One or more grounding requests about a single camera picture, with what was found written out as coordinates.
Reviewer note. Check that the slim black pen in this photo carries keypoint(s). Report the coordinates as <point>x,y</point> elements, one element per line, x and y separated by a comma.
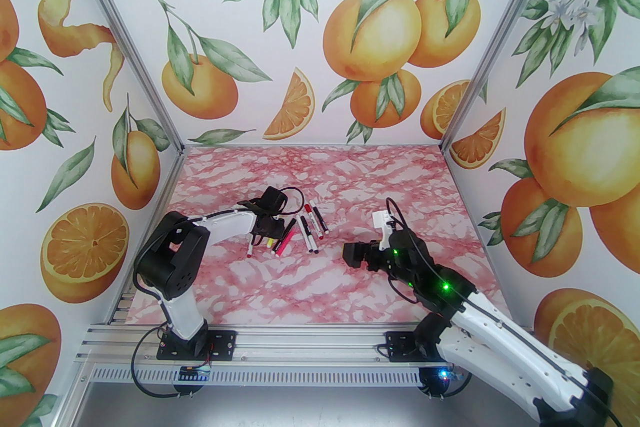
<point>289,229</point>

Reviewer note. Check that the thin white pen red tip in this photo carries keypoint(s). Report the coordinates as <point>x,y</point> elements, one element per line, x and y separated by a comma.
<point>249,249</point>

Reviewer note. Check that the grey white marker pen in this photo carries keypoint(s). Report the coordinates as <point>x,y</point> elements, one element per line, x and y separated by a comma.
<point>303,230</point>

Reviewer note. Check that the white red whiteboard marker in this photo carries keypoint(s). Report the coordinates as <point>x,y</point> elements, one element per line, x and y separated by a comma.
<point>312,221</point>

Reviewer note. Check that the white black whiteboard marker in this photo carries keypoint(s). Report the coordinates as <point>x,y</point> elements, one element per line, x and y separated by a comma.
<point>311,240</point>

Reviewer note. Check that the black marker white ends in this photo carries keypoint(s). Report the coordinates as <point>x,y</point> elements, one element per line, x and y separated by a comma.
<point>320,219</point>

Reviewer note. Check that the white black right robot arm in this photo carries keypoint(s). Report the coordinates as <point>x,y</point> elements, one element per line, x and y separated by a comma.
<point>487,320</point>

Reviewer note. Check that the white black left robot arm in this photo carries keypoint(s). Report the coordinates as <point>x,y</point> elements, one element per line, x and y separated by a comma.
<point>185,315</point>

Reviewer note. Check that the pink highlighter pen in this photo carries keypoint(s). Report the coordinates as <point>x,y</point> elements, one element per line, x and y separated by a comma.
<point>283,246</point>

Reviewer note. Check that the small lit electronics board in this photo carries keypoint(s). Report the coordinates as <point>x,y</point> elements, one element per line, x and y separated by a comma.
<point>445,374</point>

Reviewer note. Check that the small blue circuit board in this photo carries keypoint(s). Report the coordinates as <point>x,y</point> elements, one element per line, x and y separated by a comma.
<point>192,374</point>

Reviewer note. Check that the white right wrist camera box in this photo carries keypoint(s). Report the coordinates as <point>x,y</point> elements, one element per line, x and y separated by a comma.
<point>384,222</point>

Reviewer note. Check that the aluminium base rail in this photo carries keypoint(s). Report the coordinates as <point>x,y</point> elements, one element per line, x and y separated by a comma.
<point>300,345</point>

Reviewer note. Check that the aluminium side rail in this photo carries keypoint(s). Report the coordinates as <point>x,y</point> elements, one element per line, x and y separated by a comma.
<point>120,310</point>

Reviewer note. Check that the aluminium frame post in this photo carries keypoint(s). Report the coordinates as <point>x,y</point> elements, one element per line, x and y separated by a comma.
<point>501,39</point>
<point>127,39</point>

